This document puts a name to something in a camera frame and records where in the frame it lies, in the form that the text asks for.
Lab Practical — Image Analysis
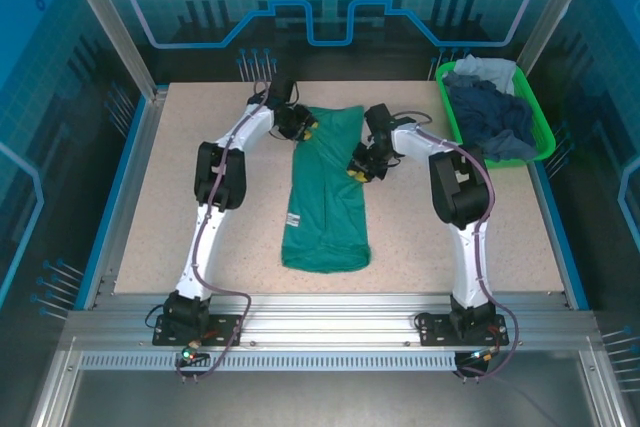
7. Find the green t-shirt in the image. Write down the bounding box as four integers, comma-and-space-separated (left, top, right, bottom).
280, 104, 374, 275

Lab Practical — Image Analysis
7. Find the dark blue t-shirt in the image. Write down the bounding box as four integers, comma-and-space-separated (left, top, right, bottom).
443, 72, 536, 148

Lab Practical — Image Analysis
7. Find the slate blue t-shirt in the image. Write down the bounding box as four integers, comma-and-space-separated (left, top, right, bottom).
479, 129, 542, 164

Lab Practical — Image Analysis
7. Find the light grey t-shirt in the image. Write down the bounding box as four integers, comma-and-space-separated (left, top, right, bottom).
452, 55, 517, 96

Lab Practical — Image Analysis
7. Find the green plastic basket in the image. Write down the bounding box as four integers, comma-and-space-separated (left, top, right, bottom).
434, 60, 558, 169

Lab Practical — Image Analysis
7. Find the connector with green light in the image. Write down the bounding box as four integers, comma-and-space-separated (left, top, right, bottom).
180, 340, 211, 367
464, 345, 502, 364

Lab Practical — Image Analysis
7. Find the metal tray panel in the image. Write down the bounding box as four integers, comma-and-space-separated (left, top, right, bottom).
29, 344, 624, 427

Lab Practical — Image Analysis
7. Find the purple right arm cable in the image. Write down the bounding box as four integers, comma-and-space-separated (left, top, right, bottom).
392, 110, 521, 384

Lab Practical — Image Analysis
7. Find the aluminium mounting rail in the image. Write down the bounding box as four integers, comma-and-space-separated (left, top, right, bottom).
64, 292, 601, 351

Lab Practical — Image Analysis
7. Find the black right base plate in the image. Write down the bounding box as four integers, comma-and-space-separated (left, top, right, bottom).
418, 310, 511, 347

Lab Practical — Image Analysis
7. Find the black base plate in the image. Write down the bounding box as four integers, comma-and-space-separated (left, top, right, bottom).
152, 313, 244, 347
418, 310, 511, 347

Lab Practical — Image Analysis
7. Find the aluminium table side rail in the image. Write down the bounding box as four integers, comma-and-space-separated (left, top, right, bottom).
74, 89, 169, 311
527, 161, 592, 311

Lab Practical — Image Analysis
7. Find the slotted cable duct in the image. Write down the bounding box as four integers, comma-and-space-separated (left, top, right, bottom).
78, 352, 459, 372

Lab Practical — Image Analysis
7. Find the aluminium frame post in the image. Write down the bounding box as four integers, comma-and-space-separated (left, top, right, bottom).
54, 0, 169, 103
514, 0, 601, 79

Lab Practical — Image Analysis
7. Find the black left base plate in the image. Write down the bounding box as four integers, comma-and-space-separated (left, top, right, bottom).
152, 313, 244, 347

